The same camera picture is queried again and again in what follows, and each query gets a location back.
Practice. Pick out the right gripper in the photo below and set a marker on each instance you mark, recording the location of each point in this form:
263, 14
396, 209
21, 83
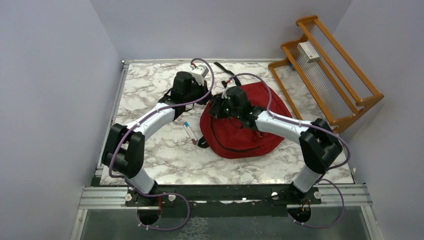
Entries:
215, 110

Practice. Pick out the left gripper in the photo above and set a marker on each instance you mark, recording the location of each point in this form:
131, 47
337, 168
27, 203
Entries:
199, 81

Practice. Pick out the red backpack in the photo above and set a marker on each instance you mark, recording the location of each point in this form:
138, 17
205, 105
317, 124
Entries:
229, 139

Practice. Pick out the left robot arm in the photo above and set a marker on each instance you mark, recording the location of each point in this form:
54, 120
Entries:
125, 144

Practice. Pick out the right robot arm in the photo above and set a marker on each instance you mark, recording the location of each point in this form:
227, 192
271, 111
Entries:
251, 121

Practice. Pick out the white marker red cap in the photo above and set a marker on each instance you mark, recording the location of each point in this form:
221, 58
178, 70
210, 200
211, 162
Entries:
191, 138

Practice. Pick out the white red small box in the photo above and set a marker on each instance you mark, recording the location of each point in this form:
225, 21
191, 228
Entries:
308, 52

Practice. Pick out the wooden rack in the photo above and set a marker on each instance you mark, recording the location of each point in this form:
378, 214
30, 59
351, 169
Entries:
339, 87

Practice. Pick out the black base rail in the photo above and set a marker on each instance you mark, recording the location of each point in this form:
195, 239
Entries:
221, 200

